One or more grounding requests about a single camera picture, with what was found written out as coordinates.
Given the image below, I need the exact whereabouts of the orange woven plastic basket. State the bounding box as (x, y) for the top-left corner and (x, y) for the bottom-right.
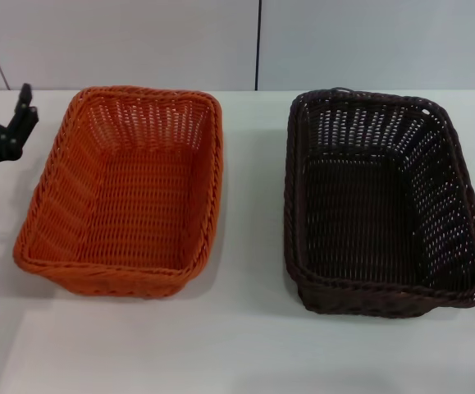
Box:
(11, 85), (225, 297)

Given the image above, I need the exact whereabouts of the dark brown woven basket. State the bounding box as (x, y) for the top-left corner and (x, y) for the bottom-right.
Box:
(282, 86), (475, 320)

